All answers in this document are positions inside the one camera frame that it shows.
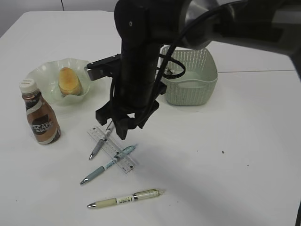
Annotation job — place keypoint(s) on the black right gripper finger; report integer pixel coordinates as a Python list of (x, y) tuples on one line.
[(123, 125)]

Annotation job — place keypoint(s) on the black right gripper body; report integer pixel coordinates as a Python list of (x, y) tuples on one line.
[(115, 109)]

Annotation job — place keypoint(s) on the blue patterned pen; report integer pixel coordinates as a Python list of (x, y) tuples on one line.
[(121, 159)]

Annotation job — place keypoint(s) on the clear plastic ruler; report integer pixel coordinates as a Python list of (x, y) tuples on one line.
[(110, 147)]

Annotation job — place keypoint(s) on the small grey paper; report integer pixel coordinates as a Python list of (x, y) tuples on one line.
[(169, 72)]

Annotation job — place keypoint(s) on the sugared bread roll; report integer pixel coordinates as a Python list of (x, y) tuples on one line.
[(68, 82)]

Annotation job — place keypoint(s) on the brown Nescafe coffee bottle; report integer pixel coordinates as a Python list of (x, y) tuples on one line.
[(40, 115)]

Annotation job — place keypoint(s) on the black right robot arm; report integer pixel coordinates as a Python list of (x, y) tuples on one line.
[(150, 30)]

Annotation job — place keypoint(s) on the grey grip pen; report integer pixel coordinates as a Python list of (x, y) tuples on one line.
[(102, 140)]

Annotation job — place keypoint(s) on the translucent wavy glass plate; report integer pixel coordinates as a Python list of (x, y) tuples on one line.
[(46, 77)]

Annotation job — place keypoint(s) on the green woven plastic basket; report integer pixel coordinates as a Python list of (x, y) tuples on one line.
[(196, 86)]

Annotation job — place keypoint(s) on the cream barrel pen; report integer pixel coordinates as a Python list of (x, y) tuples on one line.
[(138, 196)]

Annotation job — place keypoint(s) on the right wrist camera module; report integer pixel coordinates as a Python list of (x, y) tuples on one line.
[(107, 67)]

